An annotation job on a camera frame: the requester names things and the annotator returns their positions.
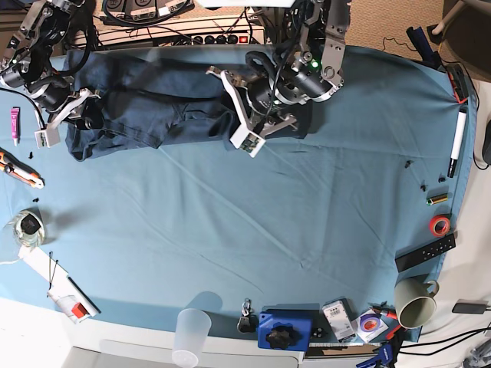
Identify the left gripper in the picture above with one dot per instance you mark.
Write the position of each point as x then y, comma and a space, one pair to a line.
262, 110

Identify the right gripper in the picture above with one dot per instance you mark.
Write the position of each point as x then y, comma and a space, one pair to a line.
56, 102

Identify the dark blue T-shirt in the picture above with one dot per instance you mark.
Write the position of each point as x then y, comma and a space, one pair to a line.
150, 104

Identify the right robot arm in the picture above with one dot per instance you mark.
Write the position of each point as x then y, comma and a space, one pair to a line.
26, 63

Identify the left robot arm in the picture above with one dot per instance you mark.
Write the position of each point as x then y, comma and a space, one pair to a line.
307, 62

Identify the purple glue tube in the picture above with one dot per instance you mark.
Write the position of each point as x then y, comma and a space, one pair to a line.
15, 125

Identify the orange utility knife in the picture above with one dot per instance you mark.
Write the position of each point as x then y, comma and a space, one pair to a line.
17, 170

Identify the clear tape roll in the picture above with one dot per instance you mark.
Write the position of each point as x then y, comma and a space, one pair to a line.
27, 229

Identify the light blue table cloth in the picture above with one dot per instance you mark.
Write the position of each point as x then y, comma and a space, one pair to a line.
146, 233

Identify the white paper sheet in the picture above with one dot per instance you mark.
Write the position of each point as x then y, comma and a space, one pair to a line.
56, 276

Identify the white red tube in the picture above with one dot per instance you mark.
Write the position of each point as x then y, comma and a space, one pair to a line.
74, 307

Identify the orange black clamp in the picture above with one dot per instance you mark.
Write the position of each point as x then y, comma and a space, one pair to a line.
458, 80

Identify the white marker pen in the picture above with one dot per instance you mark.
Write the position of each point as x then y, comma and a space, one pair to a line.
457, 141

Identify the yellow green battery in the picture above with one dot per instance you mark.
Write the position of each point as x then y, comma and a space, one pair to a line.
437, 199

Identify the red tape roll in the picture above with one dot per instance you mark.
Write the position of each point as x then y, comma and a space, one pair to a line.
439, 225

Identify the black remote control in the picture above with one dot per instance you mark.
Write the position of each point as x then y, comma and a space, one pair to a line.
425, 253

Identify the white barcode label box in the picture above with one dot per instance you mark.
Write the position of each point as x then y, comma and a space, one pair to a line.
339, 322

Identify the blue plastic box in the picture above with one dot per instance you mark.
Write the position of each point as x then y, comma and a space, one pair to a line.
284, 330

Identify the translucent plastic cup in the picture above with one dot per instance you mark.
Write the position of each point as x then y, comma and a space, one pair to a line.
192, 329

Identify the purple orange disc packet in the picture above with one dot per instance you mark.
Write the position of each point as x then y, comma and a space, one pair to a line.
369, 326

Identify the grey green mug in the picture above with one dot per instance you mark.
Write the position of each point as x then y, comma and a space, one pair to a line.
414, 302

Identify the black power adapter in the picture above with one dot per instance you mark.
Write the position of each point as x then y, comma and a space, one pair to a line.
470, 308

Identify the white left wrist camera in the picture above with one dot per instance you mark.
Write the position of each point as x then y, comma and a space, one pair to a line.
247, 141

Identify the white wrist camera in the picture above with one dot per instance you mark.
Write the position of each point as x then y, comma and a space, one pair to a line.
247, 141
47, 138

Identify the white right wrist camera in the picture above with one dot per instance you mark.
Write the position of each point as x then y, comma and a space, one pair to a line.
47, 138

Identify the black keychain with chain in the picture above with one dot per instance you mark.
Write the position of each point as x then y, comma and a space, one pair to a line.
247, 322

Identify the blue clamp handle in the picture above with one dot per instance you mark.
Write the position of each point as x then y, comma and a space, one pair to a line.
386, 356

